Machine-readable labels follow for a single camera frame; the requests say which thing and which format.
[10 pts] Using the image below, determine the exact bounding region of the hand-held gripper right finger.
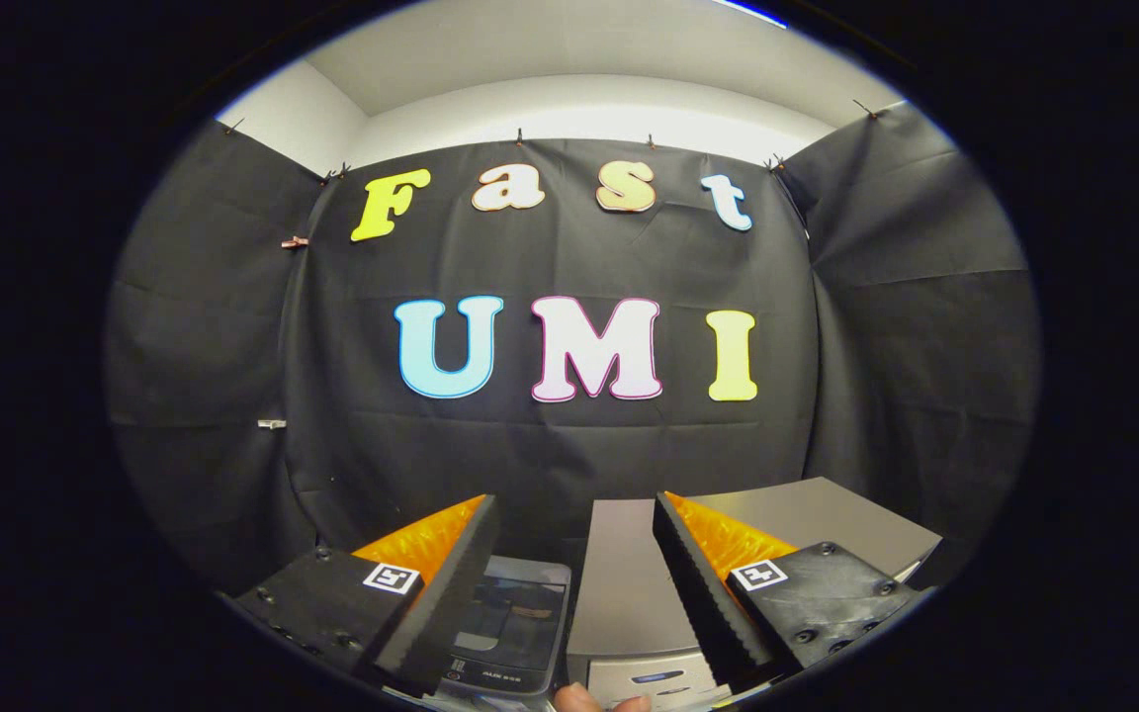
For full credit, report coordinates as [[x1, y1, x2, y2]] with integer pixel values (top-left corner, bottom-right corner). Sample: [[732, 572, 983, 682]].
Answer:
[[654, 491, 931, 693]]

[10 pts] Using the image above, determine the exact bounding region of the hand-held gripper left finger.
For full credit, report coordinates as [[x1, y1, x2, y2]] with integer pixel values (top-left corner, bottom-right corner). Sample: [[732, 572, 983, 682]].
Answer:
[[233, 494, 501, 698]]

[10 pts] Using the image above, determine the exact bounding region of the grey box-shaped appliance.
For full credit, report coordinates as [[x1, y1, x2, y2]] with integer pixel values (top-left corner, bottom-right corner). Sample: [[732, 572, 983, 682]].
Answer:
[[565, 478, 943, 709]]

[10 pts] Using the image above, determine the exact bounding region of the black backdrop cloth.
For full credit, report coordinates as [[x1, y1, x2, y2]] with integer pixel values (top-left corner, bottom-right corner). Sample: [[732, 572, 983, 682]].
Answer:
[[105, 99, 1040, 594]]

